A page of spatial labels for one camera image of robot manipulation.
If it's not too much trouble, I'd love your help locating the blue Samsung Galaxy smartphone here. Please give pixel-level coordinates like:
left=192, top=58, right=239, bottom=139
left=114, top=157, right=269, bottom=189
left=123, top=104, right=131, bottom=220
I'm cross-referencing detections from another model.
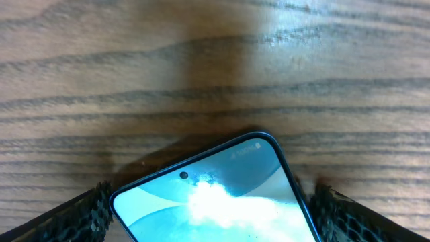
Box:
left=110, top=131, right=319, bottom=242

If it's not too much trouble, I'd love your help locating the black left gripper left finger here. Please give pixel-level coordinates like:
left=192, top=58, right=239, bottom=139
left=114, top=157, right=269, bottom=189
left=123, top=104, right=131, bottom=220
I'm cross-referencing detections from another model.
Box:
left=1, top=181, right=113, bottom=242

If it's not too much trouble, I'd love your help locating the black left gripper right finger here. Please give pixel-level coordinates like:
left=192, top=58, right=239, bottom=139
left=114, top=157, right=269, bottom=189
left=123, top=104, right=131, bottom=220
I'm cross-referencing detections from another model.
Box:
left=308, top=183, right=429, bottom=242

